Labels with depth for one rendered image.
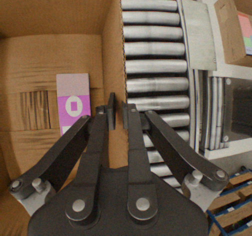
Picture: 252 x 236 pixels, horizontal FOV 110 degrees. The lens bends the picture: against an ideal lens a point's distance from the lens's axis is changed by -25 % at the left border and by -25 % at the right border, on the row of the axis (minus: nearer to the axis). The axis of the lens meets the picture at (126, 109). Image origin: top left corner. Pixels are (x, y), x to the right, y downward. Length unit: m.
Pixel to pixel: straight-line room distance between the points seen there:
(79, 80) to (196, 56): 0.40
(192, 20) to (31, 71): 0.55
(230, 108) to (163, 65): 0.32
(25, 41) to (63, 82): 0.15
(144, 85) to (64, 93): 0.24
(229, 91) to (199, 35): 0.24
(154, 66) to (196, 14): 0.29
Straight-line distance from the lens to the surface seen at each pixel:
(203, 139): 0.58
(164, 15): 0.52
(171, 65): 0.43
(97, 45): 0.34
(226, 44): 0.58
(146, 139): 0.41
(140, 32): 0.45
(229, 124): 0.56
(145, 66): 0.40
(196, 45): 0.51
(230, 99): 0.55
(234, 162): 2.05
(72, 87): 0.29
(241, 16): 0.69
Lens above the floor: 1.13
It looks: 86 degrees down
